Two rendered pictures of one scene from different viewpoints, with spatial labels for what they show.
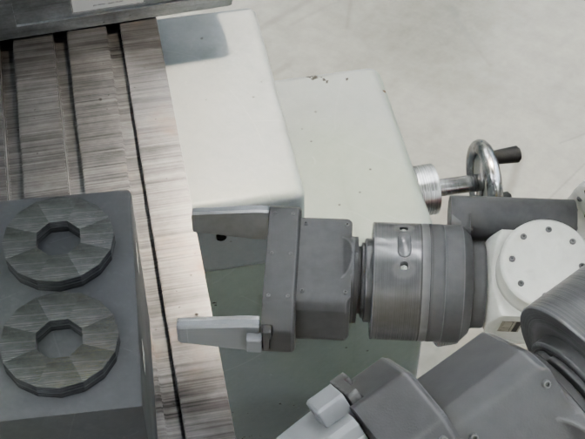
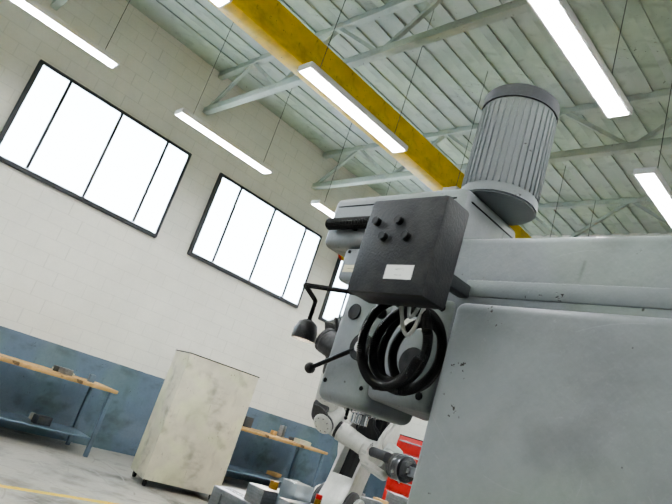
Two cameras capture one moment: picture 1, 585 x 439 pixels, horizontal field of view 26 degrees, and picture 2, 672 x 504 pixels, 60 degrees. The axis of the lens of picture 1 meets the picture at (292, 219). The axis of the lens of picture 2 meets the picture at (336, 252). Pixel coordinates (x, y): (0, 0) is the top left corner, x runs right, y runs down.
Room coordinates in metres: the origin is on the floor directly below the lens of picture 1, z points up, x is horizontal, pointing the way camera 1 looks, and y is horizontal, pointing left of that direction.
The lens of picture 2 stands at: (2.02, 1.53, 1.24)
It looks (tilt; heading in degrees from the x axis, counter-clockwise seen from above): 16 degrees up; 240
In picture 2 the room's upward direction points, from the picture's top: 18 degrees clockwise
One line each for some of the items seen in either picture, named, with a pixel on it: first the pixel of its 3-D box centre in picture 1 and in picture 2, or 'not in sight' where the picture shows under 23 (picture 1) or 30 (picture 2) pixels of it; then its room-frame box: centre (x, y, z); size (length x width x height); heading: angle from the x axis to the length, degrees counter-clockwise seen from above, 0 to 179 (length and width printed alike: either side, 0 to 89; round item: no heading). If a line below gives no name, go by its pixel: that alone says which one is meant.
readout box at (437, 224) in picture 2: not in sight; (405, 251); (1.35, 0.62, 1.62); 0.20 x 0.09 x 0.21; 101
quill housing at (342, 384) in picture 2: not in sight; (379, 353); (1.08, 0.27, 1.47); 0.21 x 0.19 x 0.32; 11
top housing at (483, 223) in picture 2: not in sight; (416, 238); (1.07, 0.28, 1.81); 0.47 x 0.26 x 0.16; 101
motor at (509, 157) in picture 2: not in sight; (509, 155); (1.03, 0.51, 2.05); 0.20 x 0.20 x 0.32
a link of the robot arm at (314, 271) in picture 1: (346, 280); (410, 471); (0.59, -0.04, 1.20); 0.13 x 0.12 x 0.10; 177
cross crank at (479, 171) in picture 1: (459, 185); not in sight; (1.17, -0.23, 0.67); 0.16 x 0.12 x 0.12; 101
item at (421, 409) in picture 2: not in sight; (436, 363); (1.04, 0.45, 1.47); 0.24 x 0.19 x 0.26; 11
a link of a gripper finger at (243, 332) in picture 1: (219, 336); not in sight; (0.54, 0.05, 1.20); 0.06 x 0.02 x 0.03; 87
